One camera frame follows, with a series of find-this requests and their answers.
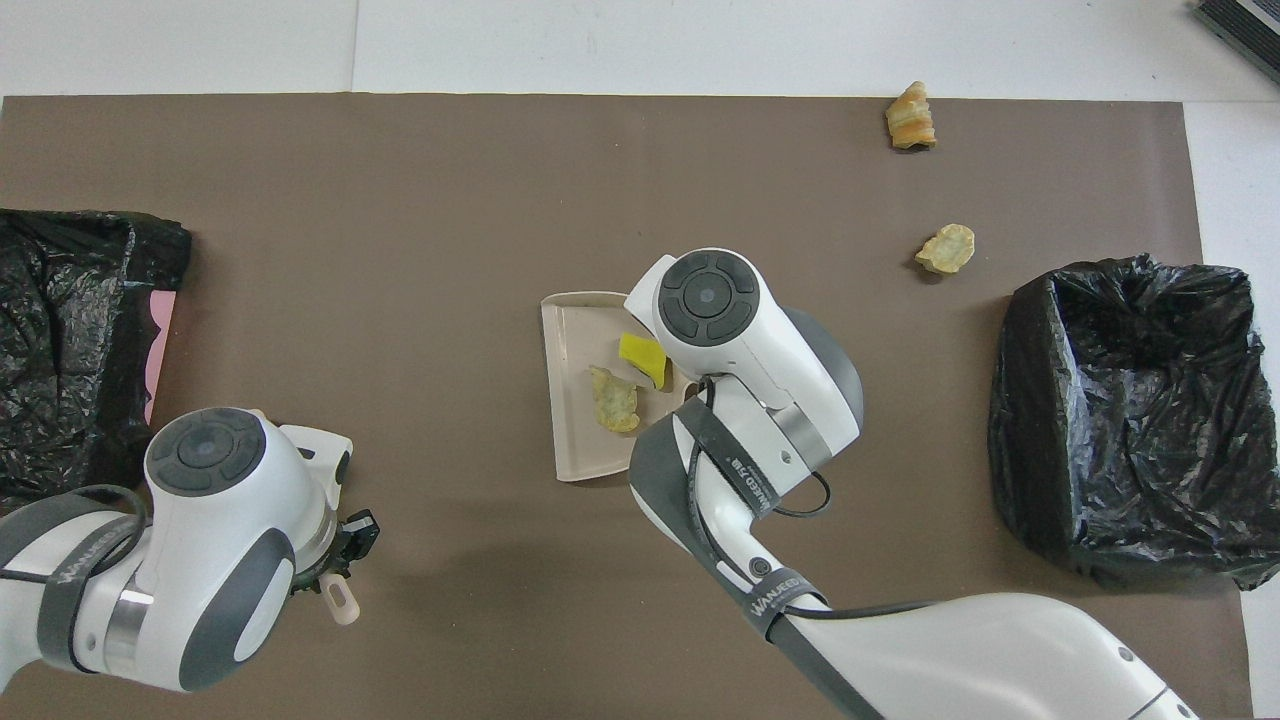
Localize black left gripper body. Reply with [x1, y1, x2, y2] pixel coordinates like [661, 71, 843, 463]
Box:
[330, 508, 382, 581]

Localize beige hand brush black bristles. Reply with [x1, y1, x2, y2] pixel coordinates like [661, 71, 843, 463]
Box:
[318, 575, 361, 627]

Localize beige plastic dustpan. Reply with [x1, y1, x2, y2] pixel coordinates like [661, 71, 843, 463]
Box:
[540, 291, 691, 484]

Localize pale green-yellow sponge scrap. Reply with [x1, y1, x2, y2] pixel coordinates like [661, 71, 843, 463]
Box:
[588, 366, 641, 434]

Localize plain bright yellow sponge scrap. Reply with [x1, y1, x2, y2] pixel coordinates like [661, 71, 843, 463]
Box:
[618, 332, 669, 391]

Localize pale beige sponge scrap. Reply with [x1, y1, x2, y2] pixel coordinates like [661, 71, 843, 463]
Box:
[914, 223, 976, 276]

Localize orange striped sponge scrap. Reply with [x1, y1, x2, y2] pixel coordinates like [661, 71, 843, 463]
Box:
[885, 81, 938, 150]

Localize black bag-lined pink bin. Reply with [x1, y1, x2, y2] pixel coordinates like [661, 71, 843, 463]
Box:
[0, 208, 193, 511]

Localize brown paper table mat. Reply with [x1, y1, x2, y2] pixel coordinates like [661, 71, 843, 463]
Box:
[0, 94, 1256, 720]

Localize dark ribbed device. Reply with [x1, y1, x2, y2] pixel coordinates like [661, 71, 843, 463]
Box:
[1195, 0, 1280, 83]

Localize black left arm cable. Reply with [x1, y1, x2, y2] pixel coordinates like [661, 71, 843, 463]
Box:
[0, 485, 149, 586]

